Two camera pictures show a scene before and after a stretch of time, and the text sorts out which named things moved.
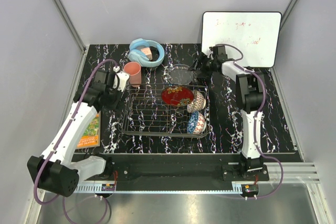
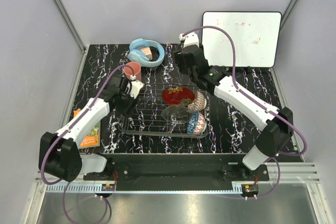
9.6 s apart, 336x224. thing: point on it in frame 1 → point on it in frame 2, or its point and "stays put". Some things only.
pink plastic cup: x=134 y=70 stays put
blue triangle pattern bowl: x=197 y=123 stays put
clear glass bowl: x=180 y=74 → x=176 y=114
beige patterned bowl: x=198 y=102 stays put
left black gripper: x=113 y=106 → x=128 y=110
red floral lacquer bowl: x=177 y=96 stays put
